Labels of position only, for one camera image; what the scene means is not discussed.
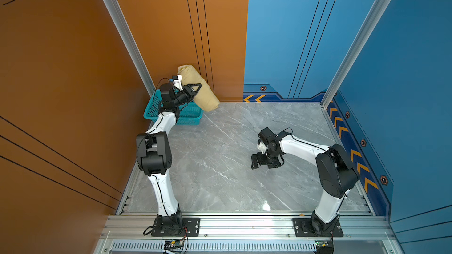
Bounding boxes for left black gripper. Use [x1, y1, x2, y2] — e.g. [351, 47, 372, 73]
[172, 84, 200, 109]

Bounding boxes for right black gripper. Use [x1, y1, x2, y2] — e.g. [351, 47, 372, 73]
[248, 147, 279, 168]

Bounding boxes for khaki long pants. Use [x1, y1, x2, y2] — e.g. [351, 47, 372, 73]
[178, 65, 220, 112]

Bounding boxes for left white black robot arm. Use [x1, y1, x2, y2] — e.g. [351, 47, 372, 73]
[135, 82, 202, 238]

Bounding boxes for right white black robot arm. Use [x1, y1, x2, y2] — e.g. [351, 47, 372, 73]
[251, 128, 360, 239]

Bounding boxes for teal plastic basket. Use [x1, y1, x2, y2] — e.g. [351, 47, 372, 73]
[143, 89, 205, 126]

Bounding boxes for right circuit board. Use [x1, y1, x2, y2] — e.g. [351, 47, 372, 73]
[315, 241, 334, 254]

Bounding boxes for circuit board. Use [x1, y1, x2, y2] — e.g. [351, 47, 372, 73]
[163, 240, 185, 252]
[315, 241, 334, 254]

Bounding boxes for left circuit board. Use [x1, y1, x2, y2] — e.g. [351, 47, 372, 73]
[163, 240, 185, 252]

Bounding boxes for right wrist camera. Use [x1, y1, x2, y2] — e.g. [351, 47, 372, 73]
[257, 141, 267, 154]

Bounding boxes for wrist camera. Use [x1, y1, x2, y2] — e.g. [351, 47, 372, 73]
[257, 141, 267, 154]
[172, 75, 183, 91]

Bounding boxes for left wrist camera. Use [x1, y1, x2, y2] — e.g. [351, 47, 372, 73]
[172, 75, 183, 91]

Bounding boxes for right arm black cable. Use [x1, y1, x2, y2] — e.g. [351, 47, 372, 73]
[282, 127, 329, 151]

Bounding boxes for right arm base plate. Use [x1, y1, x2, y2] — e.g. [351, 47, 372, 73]
[292, 217, 344, 238]

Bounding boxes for left aluminium corner post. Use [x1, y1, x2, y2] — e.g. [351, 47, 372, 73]
[103, 0, 155, 96]

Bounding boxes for aluminium corner post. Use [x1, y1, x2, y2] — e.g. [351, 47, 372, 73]
[103, 0, 155, 96]
[321, 0, 392, 109]

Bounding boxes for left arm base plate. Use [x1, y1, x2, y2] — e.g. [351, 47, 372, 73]
[151, 216, 201, 237]

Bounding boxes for aluminium front rail frame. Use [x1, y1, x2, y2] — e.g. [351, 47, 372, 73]
[94, 212, 403, 254]

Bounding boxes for right aluminium corner post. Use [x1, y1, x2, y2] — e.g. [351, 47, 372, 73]
[321, 0, 392, 109]

